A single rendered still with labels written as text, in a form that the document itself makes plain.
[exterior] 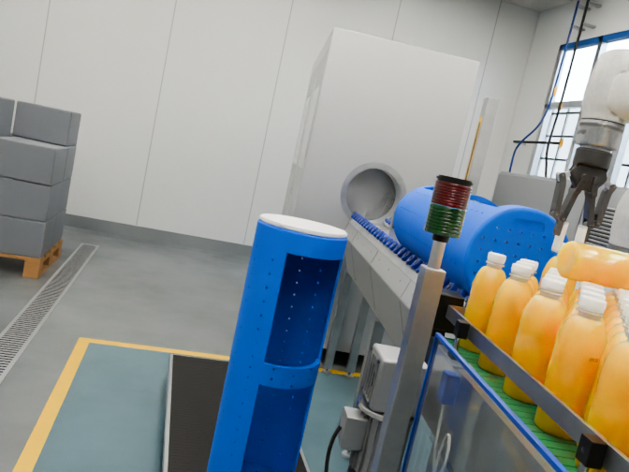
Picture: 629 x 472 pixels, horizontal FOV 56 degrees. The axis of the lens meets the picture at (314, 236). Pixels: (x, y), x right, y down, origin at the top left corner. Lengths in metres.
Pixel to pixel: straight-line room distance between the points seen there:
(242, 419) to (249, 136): 4.87
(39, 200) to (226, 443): 2.96
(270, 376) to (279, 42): 5.12
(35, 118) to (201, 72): 2.13
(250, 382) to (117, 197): 4.85
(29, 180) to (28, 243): 0.44
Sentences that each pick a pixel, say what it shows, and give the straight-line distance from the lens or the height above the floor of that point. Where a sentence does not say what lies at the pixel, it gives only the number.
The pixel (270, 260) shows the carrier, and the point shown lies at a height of 0.92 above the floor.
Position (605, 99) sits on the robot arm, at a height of 1.49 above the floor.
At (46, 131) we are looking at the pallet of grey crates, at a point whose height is 1.01.
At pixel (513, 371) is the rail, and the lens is 1.08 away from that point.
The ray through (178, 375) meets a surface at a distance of 2.86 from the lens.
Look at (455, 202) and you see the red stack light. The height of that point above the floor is 1.22.
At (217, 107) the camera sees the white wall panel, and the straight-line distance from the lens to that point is 6.47.
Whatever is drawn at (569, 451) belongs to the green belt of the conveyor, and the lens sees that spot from 1.01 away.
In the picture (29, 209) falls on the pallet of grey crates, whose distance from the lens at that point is 4.57.
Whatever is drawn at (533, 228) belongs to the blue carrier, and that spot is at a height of 1.18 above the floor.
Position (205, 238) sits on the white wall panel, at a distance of 6.56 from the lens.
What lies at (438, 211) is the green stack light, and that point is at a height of 1.20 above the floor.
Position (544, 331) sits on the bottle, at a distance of 1.12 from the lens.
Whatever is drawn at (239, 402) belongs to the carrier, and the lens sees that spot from 1.88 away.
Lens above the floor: 1.24
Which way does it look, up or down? 7 degrees down
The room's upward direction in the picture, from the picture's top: 12 degrees clockwise
